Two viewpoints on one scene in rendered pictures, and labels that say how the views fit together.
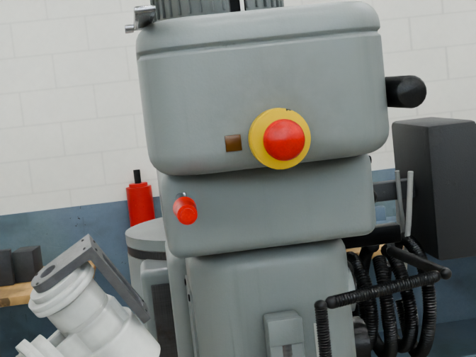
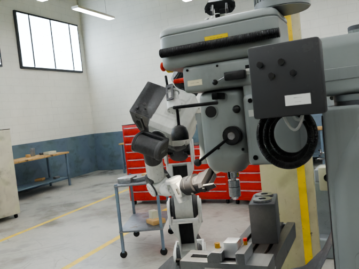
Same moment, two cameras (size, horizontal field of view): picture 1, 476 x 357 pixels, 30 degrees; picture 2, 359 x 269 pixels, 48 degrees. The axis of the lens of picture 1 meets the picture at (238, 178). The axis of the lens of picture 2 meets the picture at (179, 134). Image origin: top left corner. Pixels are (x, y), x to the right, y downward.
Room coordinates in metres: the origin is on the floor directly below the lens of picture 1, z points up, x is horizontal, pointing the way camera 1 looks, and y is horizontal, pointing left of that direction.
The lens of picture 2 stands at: (1.75, -1.49, 1.56)
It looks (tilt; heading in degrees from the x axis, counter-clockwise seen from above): 3 degrees down; 121
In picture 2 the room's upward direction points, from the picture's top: 6 degrees counter-clockwise
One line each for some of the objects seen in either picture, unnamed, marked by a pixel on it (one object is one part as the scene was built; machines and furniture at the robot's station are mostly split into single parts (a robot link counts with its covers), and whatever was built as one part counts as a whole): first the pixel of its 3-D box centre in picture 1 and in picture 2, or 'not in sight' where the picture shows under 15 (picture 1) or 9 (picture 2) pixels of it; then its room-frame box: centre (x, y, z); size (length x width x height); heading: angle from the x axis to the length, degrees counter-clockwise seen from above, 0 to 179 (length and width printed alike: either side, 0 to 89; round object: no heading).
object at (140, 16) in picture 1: (143, 20); not in sight; (0.94, 0.08, 1.89); 0.24 x 0.04 x 0.01; 6
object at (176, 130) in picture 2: not in sight; (179, 132); (0.91, -0.07, 1.48); 0.07 x 0.07 x 0.06
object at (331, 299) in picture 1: (390, 287); not in sight; (0.95, -0.15, 1.58); 0.17 x 0.01 x 0.01; 118
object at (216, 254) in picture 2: not in sight; (219, 251); (1.06, -0.12, 1.00); 0.12 x 0.06 x 0.04; 97
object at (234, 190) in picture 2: not in sight; (234, 188); (1.11, -0.02, 1.23); 0.05 x 0.05 x 0.06
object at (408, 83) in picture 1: (355, 92); (216, 44); (1.15, -0.16, 1.79); 0.45 x 0.04 x 0.04; 6
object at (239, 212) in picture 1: (253, 188); (233, 76); (1.15, -0.02, 1.68); 0.34 x 0.24 x 0.10; 6
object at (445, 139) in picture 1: (439, 184); (287, 79); (1.44, -0.33, 1.62); 0.20 x 0.09 x 0.21; 6
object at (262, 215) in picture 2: not in sight; (265, 216); (1.09, 0.35, 1.01); 0.22 x 0.12 x 0.20; 104
